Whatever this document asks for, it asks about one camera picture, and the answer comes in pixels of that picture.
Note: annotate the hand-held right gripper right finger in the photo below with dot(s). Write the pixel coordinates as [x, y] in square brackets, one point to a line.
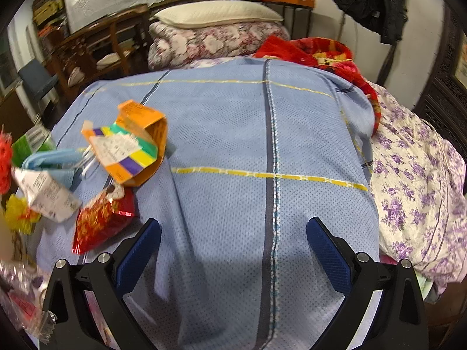
[328, 259]

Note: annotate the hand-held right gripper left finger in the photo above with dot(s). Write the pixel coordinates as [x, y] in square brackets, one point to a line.
[140, 259]

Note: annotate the red snack bag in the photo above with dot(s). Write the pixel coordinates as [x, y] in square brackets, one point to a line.
[98, 222]

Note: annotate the white patterned paper bag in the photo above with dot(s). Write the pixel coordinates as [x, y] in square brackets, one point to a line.
[47, 193]

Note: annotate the clear plastic bag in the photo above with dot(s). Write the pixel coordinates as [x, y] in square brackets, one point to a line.
[22, 291]

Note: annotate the yellow yarn pom-pom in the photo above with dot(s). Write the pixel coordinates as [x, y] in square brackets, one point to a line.
[18, 211]

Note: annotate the blue face mask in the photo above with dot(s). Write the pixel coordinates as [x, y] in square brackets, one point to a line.
[47, 160]

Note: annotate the orange and purple medicine box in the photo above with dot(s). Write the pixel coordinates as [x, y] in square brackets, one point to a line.
[142, 116]

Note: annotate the green plastic package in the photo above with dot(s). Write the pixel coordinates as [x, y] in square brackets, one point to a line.
[25, 146]

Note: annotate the red yarn pom-pom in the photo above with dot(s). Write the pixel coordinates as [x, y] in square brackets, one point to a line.
[4, 164]

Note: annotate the purple floral sheet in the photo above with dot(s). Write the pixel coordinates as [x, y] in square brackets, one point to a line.
[408, 175]

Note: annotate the light blue blanket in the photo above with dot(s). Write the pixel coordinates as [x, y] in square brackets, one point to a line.
[226, 135]

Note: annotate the blue chair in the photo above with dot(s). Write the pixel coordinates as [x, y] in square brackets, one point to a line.
[36, 76]

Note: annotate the red patterned blanket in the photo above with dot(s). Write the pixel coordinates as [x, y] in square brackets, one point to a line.
[292, 49]

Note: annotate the folded floral quilt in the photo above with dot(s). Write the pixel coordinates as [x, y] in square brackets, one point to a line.
[204, 42]

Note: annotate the wooden armchair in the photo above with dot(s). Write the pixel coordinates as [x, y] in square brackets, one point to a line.
[84, 38]

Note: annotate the wooden table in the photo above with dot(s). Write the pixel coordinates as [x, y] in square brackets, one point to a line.
[135, 11]

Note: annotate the cream pillow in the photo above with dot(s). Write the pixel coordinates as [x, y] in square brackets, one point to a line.
[219, 12]

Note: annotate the black padded jacket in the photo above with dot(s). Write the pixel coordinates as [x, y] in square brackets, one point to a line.
[372, 0]

